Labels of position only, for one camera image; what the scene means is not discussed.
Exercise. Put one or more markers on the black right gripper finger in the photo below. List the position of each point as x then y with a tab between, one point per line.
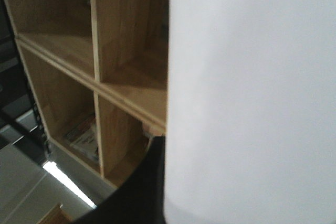
140	198

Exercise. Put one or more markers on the white paper sheet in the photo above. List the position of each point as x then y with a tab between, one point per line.
251	112

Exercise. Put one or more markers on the magazines on shelf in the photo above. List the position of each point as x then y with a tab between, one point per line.
83	138

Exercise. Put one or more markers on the wooden shelf unit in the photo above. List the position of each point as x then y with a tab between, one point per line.
107	57

